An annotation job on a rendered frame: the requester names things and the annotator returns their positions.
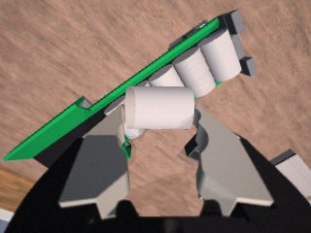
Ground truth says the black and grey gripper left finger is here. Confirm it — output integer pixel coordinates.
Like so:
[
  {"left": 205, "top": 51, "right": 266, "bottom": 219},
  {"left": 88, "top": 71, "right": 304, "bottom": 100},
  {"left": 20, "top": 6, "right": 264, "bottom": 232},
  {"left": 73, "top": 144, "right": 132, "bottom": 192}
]
[{"left": 4, "top": 104, "right": 130, "bottom": 233}]

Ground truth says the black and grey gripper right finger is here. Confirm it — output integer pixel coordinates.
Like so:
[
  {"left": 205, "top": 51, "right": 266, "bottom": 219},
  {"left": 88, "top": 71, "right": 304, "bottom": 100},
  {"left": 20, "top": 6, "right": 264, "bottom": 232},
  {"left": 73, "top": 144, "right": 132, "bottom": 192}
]
[{"left": 192, "top": 105, "right": 311, "bottom": 233}]

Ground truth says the white cylinder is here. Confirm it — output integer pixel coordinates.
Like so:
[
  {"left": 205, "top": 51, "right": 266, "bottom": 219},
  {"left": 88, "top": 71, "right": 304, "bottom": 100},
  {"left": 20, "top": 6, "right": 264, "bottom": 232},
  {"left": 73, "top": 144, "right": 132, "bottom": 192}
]
[
  {"left": 172, "top": 47, "right": 216, "bottom": 98},
  {"left": 104, "top": 95, "right": 146, "bottom": 140},
  {"left": 124, "top": 85, "right": 194, "bottom": 129},
  {"left": 148, "top": 64, "right": 185, "bottom": 86},
  {"left": 136, "top": 81, "right": 151, "bottom": 86},
  {"left": 197, "top": 28, "right": 242, "bottom": 83}
]

